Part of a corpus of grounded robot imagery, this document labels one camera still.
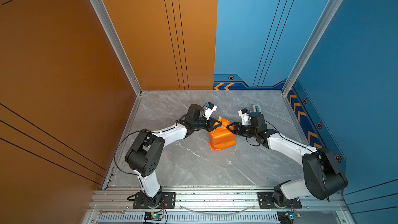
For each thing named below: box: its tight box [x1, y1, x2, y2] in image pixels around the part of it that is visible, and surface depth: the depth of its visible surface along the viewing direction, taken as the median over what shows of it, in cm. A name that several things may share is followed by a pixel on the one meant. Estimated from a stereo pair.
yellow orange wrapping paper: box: [208, 116, 237, 151], surface depth 87 cm
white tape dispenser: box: [250, 103, 262, 113], surface depth 107 cm
